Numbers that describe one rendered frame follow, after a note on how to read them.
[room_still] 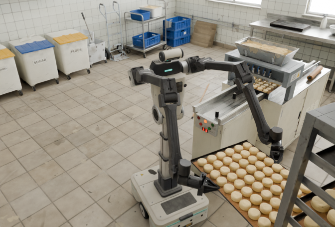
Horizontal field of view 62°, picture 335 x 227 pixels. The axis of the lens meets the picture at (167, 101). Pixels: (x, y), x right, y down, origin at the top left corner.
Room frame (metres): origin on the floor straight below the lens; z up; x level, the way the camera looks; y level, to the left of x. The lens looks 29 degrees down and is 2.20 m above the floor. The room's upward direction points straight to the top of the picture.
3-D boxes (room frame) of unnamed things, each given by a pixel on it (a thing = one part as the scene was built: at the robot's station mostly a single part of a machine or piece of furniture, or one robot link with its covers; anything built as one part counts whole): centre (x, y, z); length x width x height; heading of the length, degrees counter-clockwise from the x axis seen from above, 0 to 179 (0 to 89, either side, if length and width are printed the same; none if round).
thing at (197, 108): (2.89, -0.96, 0.87); 2.01 x 0.03 x 0.07; 134
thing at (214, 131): (2.11, -0.35, 0.77); 0.24 x 0.04 x 0.14; 44
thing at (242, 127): (2.36, -0.62, 0.45); 0.70 x 0.34 x 0.90; 134
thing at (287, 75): (2.71, -0.98, 1.01); 0.72 x 0.33 x 0.34; 44
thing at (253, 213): (0.80, -0.37, 1.20); 0.05 x 0.05 x 0.02
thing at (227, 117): (2.68, -1.16, 0.87); 2.01 x 0.03 x 0.07; 134
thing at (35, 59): (4.59, 2.31, 0.38); 0.64 x 0.54 x 0.77; 45
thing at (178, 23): (6.93, -0.23, 0.50); 0.60 x 0.40 x 0.20; 138
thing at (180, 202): (1.84, -0.01, 0.24); 0.68 x 0.53 x 0.41; 27
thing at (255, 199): (0.88, -0.40, 1.20); 0.05 x 0.05 x 0.02
